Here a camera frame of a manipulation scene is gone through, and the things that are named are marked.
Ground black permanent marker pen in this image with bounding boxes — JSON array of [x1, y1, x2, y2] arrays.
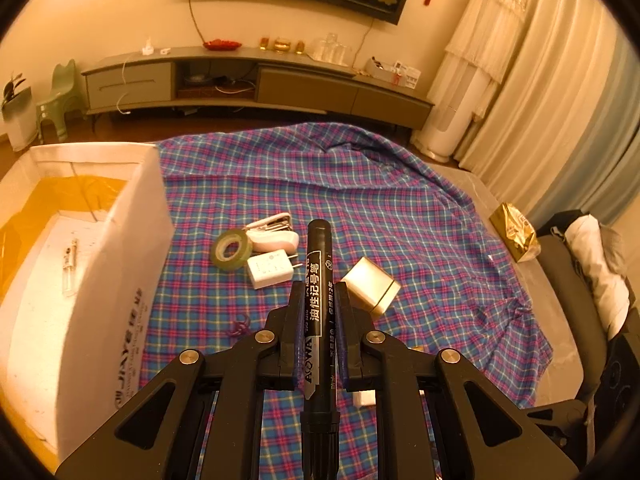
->
[[300, 219, 340, 479]]

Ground gold square tin box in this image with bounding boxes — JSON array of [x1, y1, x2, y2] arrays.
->
[[342, 257, 401, 321]]

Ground white charger plug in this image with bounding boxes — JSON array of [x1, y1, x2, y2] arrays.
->
[[246, 249, 302, 290]]

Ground purple action figure toy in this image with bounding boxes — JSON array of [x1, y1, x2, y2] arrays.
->
[[227, 314, 250, 339]]

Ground small white cube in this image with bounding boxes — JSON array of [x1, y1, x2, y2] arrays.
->
[[352, 390, 375, 408]]

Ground green tape roll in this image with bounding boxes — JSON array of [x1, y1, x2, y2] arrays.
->
[[209, 229, 253, 272]]

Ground gold foil snack bag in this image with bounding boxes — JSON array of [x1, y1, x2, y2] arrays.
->
[[489, 203, 541, 263]]

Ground white cardboard storage box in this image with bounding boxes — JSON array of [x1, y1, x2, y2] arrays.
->
[[1, 142, 174, 469]]

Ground white stapler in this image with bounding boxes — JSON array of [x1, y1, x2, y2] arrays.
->
[[243, 211, 299, 256]]

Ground blue plaid cloth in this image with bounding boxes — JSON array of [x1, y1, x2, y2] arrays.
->
[[138, 121, 554, 480]]

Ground beige window curtain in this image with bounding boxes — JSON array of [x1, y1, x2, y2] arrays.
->
[[456, 0, 639, 226]]

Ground white waste bin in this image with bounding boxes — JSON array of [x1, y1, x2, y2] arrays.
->
[[1, 73, 37, 152]]

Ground green plastic child chair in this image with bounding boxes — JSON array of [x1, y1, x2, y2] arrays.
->
[[36, 58, 87, 144]]

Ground white standing air conditioner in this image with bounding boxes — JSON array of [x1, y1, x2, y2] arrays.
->
[[411, 0, 528, 162]]

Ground grey tv cabinet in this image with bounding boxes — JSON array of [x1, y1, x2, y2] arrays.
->
[[82, 47, 432, 130]]

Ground white box of items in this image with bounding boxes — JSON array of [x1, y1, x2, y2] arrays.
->
[[364, 56, 421, 90]]

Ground red dish on cabinet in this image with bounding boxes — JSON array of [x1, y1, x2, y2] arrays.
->
[[203, 39, 242, 52]]

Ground gold ornaments on cabinet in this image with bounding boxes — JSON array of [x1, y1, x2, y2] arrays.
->
[[259, 37, 306, 55]]

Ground clear glass cups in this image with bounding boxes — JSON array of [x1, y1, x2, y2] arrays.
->
[[307, 32, 352, 66]]

